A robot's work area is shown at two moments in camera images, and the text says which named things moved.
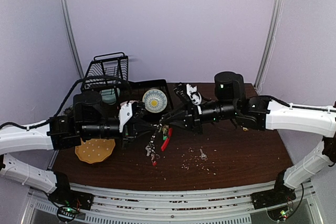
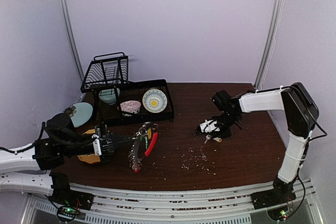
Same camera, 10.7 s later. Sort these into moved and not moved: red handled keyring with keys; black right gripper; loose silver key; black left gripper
Moved: black right gripper; red handled keyring with keys; black left gripper
Not moved: loose silver key
